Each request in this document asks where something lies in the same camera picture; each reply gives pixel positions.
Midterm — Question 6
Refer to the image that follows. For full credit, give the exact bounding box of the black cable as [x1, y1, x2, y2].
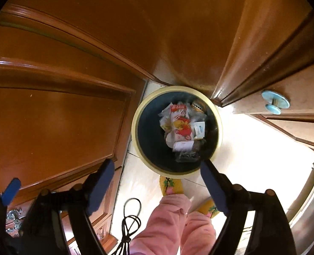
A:
[111, 197, 142, 255]

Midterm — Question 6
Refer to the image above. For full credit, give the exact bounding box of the light blue cabinet knob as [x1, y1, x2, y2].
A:
[261, 90, 290, 115]

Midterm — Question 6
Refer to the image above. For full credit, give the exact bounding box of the yellow slipper left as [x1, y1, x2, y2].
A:
[159, 176, 184, 196]

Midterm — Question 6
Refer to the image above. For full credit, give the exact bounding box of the round yellow rimmed trash bin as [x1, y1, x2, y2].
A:
[132, 86, 222, 179]

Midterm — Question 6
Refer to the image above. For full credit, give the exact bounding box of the clear plastic wrapper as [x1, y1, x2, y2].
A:
[185, 102, 207, 123]

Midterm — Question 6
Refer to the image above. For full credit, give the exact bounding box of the brown wooden cabinet door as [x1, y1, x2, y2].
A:
[0, 0, 245, 204]

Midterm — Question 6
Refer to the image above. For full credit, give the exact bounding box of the yellow slipper right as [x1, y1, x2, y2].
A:
[195, 197, 220, 219]

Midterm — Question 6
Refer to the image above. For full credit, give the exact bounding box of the yellow slipper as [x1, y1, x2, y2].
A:
[195, 197, 220, 219]
[159, 176, 184, 196]

